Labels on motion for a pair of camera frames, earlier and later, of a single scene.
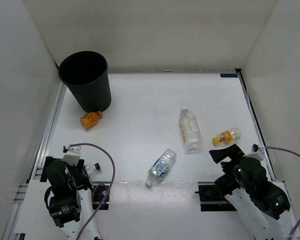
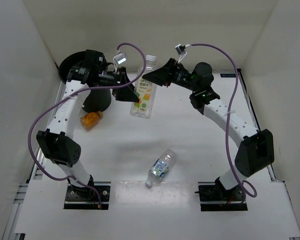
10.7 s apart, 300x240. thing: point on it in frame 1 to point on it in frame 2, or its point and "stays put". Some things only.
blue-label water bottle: (161, 167) stays put
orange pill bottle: (89, 119) stays put
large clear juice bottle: (190, 132) to (146, 91)
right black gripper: (233, 152) to (162, 76)
